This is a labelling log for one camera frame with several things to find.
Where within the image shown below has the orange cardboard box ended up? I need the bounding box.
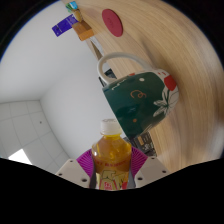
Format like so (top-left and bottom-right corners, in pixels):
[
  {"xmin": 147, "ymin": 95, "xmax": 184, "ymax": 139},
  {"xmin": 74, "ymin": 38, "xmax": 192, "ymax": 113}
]
[{"xmin": 71, "ymin": 20, "xmax": 95, "ymax": 42}]

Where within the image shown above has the upright purple box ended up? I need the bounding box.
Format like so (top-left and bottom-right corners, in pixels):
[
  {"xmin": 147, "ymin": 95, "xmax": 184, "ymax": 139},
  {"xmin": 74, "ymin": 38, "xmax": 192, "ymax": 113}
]
[{"xmin": 51, "ymin": 13, "xmax": 79, "ymax": 38}]

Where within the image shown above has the flat round red coaster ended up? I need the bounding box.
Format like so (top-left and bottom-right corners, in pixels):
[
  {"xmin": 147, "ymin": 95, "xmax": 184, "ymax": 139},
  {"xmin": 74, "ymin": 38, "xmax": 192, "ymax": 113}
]
[{"xmin": 101, "ymin": 8, "xmax": 124, "ymax": 38}]

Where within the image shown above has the amber tea bottle white cap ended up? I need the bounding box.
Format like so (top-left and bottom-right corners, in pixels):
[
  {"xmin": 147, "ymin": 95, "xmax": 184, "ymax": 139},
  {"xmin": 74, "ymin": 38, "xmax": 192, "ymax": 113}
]
[{"xmin": 91, "ymin": 118, "xmax": 133, "ymax": 192}]

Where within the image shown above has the green flat box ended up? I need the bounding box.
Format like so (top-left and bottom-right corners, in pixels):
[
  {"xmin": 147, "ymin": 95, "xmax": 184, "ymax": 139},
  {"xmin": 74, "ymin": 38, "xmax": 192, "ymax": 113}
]
[{"xmin": 64, "ymin": 1, "xmax": 79, "ymax": 12}]

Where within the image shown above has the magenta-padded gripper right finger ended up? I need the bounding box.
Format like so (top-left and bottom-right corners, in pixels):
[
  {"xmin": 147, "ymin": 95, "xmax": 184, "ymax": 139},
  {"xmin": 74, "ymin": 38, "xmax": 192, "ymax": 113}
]
[{"xmin": 128, "ymin": 146, "xmax": 172, "ymax": 190}]

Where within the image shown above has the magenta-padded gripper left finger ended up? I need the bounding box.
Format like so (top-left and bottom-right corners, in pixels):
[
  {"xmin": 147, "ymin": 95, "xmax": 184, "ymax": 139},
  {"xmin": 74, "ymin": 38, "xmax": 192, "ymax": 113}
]
[{"xmin": 54, "ymin": 148, "xmax": 97, "ymax": 190}]

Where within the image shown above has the large ceiling light panel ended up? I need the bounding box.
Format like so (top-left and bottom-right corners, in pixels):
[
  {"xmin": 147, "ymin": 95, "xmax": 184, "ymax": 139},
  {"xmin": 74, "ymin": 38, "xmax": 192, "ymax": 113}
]
[{"xmin": 7, "ymin": 148, "xmax": 34, "ymax": 166}]

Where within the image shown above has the green floral ceramic mug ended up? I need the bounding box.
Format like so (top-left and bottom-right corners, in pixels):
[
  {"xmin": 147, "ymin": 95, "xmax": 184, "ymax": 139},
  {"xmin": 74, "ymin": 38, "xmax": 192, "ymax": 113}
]
[{"xmin": 96, "ymin": 52, "xmax": 180, "ymax": 139}]

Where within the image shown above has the tan flat box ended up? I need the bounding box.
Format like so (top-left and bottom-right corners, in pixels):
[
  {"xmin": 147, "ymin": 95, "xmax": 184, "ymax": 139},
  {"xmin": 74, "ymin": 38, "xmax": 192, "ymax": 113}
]
[{"xmin": 71, "ymin": 9, "xmax": 84, "ymax": 23}]

